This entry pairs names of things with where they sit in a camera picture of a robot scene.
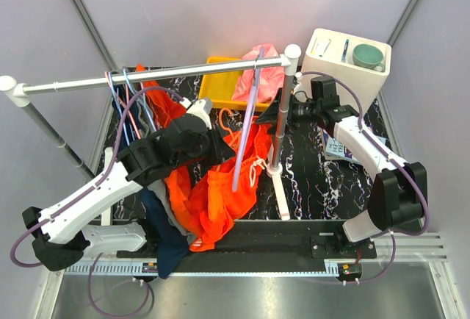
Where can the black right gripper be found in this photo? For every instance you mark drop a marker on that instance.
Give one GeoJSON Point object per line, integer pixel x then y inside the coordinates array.
{"type": "Point", "coordinates": [271, 115]}

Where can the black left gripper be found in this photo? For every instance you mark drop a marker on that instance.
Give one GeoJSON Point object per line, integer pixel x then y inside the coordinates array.
{"type": "Point", "coordinates": [221, 148]}

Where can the orange clothes hanger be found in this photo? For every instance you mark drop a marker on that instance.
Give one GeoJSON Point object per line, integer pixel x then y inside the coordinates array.
{"type": "Point", "coordinates": [234, 137]}

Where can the lilac wire clothes hanger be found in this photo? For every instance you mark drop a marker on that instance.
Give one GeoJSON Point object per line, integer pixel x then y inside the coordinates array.
{"type": "Point", "coordinates": [249, 112]}

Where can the pink patterned shorts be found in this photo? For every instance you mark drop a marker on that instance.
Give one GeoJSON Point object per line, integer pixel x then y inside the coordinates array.
{"type": "Point", "coordinates": [270, 80]}

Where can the orange drawstring shorts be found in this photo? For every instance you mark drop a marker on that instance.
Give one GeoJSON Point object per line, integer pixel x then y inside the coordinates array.
{"type": "Point", "coordinates": [217, 205]}

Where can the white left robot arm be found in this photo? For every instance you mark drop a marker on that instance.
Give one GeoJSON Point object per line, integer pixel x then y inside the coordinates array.
{"type": "Point", "coordinates": [63, 233]}

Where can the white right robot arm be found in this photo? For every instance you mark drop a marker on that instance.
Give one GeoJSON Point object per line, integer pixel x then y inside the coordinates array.
{"type": "Point", "coordinates": [399, 191]}

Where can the pink clothes hanger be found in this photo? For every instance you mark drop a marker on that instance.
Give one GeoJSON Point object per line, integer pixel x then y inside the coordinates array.
{"type": "Point", "coordinates": [133, 131]}

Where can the orange garment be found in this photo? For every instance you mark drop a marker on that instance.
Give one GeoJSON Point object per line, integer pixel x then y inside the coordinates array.
{"type": "Point", "coordinates": [182, 139]}

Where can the yellow plastic crate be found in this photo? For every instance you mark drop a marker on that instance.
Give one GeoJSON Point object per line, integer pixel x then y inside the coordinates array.
{"type": "Point", "coordinates": [219, 87]}

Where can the grey garment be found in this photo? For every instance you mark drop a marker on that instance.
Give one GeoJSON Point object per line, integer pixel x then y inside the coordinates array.
{"type": "Point", "coordinates": [147, 120]}

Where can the treehouse children's book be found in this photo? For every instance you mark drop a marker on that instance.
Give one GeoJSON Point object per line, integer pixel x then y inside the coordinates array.
{"type": "Point", "coordinates": [334, 150]}

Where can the white pen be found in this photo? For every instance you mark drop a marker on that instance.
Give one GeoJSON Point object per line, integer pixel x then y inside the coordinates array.
{"type": "Point", "coordinates": [322, 47]}

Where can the blue pen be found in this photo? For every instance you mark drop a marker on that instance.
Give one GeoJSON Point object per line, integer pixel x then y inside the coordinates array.
{"type": "Point", "coordinates": [345, 49]}

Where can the black marble table mat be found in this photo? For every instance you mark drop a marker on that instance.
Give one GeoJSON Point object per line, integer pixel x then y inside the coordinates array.
{"type": "Point", "coordinates": [316, 188]}

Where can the white storage box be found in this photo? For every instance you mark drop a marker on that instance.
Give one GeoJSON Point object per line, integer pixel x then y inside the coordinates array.
{"type": "Point", "coordinates": [365, 83]}

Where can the navy blue garment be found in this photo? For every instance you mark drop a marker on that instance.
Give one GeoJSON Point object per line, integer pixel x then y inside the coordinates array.
{"type": "Point", "coordinates": [161, 238]}

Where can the teal ceramic cup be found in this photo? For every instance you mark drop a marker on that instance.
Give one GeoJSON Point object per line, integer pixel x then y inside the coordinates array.
{"type": "Point", "coordinates": [369, 57]}

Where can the silver clothes rack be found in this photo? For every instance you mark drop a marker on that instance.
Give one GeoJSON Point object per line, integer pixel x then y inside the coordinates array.
{"type": "Point", "coordinates": [19, 93]}

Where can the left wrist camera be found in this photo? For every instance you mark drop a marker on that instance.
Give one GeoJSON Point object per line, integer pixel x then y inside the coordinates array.
{"type": "Point", "coordinates": [200, 108]}

